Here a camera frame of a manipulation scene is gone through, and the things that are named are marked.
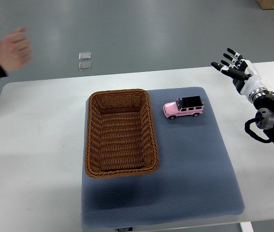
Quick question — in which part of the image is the clear floor plate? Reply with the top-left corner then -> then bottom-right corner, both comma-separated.
79,52 -> 91,60
79,61 -> 91,71

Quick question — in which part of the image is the blue grey mat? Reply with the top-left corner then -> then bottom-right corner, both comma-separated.
81,87 -> 245,230

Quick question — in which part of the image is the white table leg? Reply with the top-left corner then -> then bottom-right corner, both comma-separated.
240,222 -> 254,232

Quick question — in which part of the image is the pink toy car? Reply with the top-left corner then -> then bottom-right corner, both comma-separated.
163,96 -> 205,120

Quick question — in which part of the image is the upper clear floor plate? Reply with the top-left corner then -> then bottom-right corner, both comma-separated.
79,52 -> 91,60

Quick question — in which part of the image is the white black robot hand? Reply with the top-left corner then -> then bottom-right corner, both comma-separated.
211,48 -> 269,103

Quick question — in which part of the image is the brown wicker basket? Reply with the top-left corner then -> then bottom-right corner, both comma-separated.
84,89 -> 159,178

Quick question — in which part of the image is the person's bare hand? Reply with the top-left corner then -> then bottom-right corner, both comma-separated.
0,27 -> 32,72

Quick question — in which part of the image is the lower clear floor plate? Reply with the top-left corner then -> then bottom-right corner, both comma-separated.
79,61 -> 91,71

